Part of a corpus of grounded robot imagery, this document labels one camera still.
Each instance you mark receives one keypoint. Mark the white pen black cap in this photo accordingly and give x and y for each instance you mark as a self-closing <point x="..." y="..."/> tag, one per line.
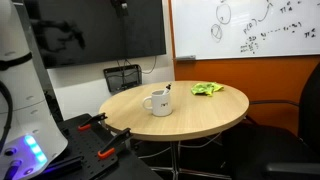
<point x="167" y="89"/>

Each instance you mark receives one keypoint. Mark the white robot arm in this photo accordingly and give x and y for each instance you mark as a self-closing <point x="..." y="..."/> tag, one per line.
<point x="30" y="138"/>

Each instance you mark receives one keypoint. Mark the white ceramic mug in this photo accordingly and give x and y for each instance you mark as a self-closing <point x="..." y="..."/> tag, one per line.
<point x="159" y="103"/>

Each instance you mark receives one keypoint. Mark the round wooden table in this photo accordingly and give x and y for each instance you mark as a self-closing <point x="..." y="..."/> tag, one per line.
<point x="193" y="116"/>

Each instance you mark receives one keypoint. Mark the yellow green cloth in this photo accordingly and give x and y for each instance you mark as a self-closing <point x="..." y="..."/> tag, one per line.
<point x="207" y="88"/>

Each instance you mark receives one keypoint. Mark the black clamp orange tip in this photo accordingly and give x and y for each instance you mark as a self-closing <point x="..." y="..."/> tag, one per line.
<point x="118" y="143"/>

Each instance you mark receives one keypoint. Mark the white whiteboard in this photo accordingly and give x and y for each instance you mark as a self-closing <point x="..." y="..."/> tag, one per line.
<point x="225" y="29"/>

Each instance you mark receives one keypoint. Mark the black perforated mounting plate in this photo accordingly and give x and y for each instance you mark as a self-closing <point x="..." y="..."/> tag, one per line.
<point x="79" y="161"/>

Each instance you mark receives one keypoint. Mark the black office chair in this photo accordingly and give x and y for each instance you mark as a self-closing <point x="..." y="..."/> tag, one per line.
<point x="260" y="152"/>

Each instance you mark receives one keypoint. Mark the black mesh wall basket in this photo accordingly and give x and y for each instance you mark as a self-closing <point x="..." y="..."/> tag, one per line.
<point x="123" y="77"/>

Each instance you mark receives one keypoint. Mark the black wall monitor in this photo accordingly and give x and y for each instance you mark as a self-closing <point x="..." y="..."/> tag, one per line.
<point x="77" y="32"/>

